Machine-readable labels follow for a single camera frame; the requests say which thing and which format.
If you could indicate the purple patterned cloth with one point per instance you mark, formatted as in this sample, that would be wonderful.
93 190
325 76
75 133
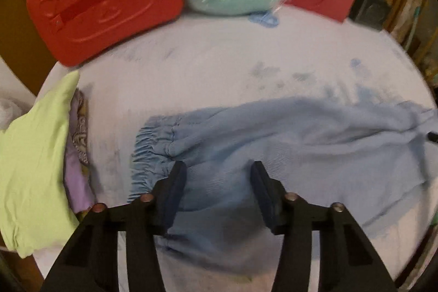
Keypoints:
78 175

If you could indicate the light blue pants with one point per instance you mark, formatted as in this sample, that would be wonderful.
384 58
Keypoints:
273 141

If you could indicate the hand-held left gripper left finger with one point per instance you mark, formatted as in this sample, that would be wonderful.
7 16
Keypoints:
174 189

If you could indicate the small blue crochet piece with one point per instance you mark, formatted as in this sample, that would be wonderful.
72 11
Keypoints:
263 19

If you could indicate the wooden door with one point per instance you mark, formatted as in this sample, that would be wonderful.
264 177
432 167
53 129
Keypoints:
17 32

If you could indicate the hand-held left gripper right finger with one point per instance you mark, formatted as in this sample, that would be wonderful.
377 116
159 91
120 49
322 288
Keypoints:
265 196

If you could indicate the black gift box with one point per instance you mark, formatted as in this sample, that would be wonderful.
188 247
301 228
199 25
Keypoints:
371 4

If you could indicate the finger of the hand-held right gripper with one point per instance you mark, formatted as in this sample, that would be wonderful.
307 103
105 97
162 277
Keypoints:
433 137

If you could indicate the lime green garment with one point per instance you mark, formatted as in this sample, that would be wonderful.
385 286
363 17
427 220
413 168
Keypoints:
30 162

